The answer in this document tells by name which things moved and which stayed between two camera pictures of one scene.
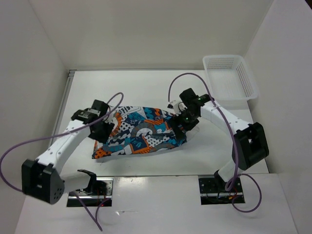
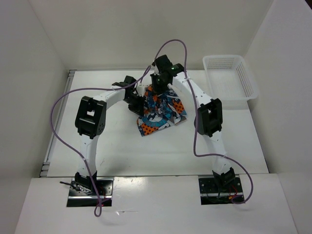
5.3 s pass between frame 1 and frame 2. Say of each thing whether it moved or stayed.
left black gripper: moved
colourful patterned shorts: moved
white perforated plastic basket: stayed
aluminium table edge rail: stayed
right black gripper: moved
